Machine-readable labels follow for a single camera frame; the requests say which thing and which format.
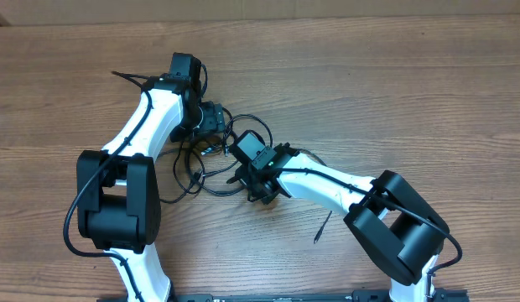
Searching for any black cable bundle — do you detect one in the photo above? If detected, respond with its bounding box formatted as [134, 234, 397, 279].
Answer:
[157, 107, 333, 245]

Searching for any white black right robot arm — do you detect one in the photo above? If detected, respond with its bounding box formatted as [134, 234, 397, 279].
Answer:
[230, 131, 450, 301]

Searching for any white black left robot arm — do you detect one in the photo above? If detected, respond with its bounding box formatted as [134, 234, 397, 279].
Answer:
[65, 53, 225, 301]

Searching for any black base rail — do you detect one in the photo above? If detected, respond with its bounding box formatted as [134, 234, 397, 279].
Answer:
[96, 289, 471, 302]

